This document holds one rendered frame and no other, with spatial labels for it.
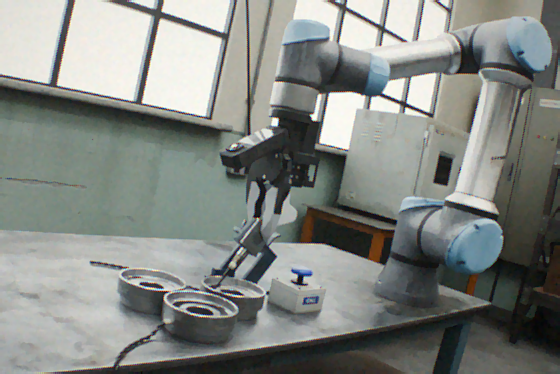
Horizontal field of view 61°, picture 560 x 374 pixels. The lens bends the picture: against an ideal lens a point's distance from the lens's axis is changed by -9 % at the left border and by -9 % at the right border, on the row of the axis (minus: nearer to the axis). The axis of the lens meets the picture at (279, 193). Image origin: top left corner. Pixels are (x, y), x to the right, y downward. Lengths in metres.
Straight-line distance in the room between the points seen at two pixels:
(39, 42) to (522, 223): 3.74
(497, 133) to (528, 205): 3.43
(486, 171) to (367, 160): 2.17
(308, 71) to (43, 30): 1.73
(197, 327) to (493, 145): 0.67
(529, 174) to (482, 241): 3.48
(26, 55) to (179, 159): 0.91
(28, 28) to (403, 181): 2.11
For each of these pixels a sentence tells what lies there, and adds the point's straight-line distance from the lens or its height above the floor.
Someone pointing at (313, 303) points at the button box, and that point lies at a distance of 0.92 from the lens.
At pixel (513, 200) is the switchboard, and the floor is 1.07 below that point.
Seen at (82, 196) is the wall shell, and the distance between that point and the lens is 2.42.
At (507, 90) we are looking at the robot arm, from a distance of 1.07.
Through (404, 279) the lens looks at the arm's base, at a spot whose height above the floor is 0.85.
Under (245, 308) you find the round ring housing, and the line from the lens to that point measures 0.80.
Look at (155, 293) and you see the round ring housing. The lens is 0.75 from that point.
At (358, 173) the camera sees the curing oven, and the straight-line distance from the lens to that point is 3.20.
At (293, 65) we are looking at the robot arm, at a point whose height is 1.20.
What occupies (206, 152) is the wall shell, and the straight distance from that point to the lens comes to 2.70.
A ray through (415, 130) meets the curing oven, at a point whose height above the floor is 1.34.
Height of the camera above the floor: 1.07
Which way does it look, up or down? 5 degrees down
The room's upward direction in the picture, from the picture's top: 11 degrees clockwise
